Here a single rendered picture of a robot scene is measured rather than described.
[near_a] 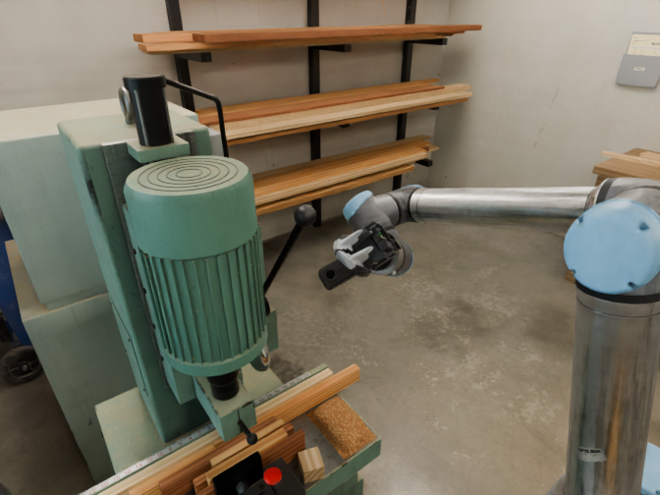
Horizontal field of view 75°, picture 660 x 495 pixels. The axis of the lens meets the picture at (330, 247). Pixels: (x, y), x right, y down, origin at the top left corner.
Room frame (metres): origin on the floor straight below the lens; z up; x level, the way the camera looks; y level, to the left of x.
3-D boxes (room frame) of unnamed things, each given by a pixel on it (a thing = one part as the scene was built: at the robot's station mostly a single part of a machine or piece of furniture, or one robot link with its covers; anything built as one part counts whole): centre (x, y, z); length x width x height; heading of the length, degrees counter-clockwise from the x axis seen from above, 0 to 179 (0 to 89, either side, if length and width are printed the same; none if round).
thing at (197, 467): (0.54, 0.21, 0.92); 0.25 x 0.02 x 0.05; 127
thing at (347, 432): (0.63, -0.02, 0.92); 0.14 x 0.09 x 0.04; 37
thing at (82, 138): (0.81, 0.37, 1.16); 0.22 x 0.22 x 0.72; 37
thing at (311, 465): (0.53, 0.04, 0.92); 0.05 x 0.04 x 0.04; 19
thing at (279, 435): (0.52, 0.16, 0.94); 0.16 x 0.02 x 0.07; 127
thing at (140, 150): (0.69, 0.28, 1.54); 0.08 x 0.08 x 0.17; 37
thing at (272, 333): (0.82, 0.18, 1.02); 0.09 x 0.07 x 0.12; 127
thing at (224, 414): (0.59, 0.21, 1.03); 0.14 x 0.07 x 0.09; 37
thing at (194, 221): (0.57, 0.20, 1.35); 0.18 x 0.18 x 0.31
